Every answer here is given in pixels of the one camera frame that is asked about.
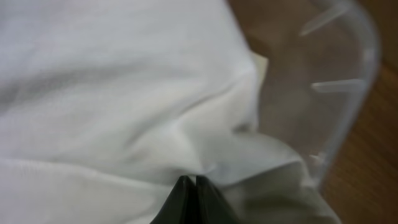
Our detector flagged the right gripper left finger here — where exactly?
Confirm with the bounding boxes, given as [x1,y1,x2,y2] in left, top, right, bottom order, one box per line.
[150,175,197,224]

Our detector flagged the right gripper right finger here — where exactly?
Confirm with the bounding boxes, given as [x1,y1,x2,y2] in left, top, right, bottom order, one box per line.
[196,175,240,224]

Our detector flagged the cream cloth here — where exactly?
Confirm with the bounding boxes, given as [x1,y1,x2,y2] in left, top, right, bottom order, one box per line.
[217,51,343,224]

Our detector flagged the white cloth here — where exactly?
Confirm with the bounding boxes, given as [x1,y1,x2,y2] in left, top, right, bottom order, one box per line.
[1,1,301,223]

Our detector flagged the clear plastic storage bin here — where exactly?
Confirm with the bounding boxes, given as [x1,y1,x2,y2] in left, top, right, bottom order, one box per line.
[229,0,381,185]

